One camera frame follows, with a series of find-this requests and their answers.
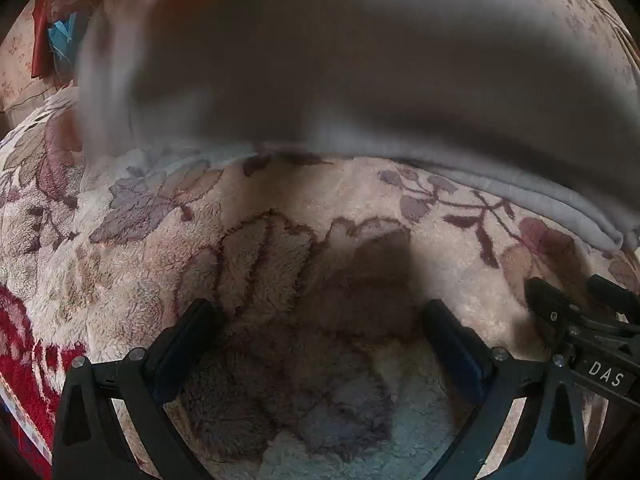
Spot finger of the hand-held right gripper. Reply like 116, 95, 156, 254
525, 276, 585, 356
587, 274, 640, 321

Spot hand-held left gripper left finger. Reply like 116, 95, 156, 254
52, 299, 221, 480

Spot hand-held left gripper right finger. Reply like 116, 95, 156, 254
422, 299, 586, 480

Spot light grey pants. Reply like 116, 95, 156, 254
75, 0, 640, 253

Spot floral red-bordered fleece blanket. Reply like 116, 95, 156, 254
0, 95, 640, 480

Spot small-flower print bedsheet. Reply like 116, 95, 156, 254
465, 0, 640, 126

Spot floral fabric cover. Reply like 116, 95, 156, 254
0, 0, 81, 113

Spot blue plastic bag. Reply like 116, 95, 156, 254
47, 12, 78, 58

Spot red cabinet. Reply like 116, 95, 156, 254
31, 0, 58, 80

